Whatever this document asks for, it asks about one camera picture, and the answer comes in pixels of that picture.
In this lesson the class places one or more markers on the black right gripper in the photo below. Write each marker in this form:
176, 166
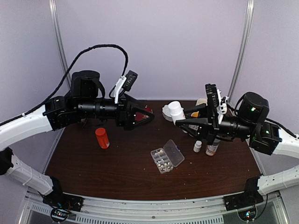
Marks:
208, 127

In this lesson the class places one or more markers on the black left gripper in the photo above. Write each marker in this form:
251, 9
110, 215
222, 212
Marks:
127, 122

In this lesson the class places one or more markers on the small white pill bottle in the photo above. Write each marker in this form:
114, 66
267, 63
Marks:
176, 111

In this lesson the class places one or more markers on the orange pill bottle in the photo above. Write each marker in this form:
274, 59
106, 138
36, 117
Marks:
102, 138

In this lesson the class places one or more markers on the grey lid supplement bottle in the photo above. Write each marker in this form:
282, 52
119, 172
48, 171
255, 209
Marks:
211, 149

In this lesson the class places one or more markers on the clear plastic pill organizer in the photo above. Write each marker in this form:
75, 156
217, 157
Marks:
168, 157

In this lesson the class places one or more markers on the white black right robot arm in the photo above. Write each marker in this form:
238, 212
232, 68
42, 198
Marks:
250, 123

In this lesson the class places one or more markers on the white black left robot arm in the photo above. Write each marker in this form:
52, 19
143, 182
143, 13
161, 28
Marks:
85, 100

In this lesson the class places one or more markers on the floral mug yellow inside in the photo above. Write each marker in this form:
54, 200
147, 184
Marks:
192, 115

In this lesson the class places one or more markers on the red floral plate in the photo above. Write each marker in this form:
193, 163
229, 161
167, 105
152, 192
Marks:
141, 116

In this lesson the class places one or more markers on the cream ribbed ceramic mug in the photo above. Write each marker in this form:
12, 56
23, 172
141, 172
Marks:
201, 101

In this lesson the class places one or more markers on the white scalloped bowl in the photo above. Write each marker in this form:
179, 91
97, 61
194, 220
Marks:
166, 113

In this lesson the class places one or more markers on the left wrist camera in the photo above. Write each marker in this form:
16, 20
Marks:
124, 83

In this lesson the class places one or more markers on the front aluminium rail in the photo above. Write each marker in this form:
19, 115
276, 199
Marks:
209, 210

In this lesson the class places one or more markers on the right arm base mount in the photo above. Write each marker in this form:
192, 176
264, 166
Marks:
245, 204

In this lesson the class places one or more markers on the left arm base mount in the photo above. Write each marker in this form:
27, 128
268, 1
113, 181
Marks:
63, 208

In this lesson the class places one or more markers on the right aluminium frame post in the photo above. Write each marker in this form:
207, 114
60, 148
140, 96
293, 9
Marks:
242, 49

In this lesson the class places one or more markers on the aluminium frame post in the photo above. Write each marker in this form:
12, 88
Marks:
58, 35
242, 49

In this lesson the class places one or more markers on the left aluminium frame post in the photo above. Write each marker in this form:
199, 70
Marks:
58, 35

